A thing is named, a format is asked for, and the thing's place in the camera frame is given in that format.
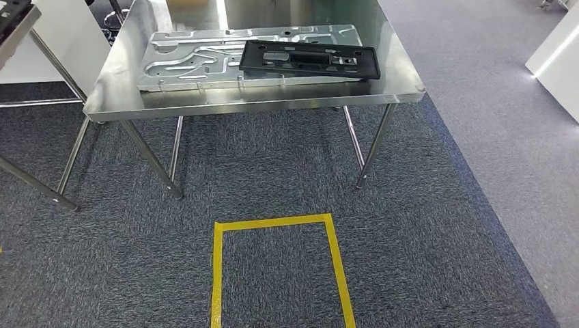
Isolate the yellow floor tape square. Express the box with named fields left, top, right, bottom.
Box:
left=210, top=213, right=357, bottom=328

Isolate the black object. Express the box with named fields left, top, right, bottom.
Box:
left=0, top=0, right=35, bottom=40

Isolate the black plastic panel part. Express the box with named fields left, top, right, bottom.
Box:
left=238, top=40, right=382, bottom=81

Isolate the black chrome stool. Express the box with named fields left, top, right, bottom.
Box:
left=101, top=0, right=133, bottom=46

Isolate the white block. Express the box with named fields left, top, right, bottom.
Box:
left=524, top=13, right=579, bottom=124

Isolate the white cabinet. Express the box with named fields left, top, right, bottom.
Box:
left=0, top=0, right=112, bottom=85

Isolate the stamped metal panel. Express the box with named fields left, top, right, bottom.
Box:
left=137, top=25, right=365, bottom=93

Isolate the stainless steel table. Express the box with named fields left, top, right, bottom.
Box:
left=0, top=0, right=90, bottom=213

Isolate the stainless steel workbench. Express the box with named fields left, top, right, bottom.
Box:
left=83, top=0, right=427, bottom=201

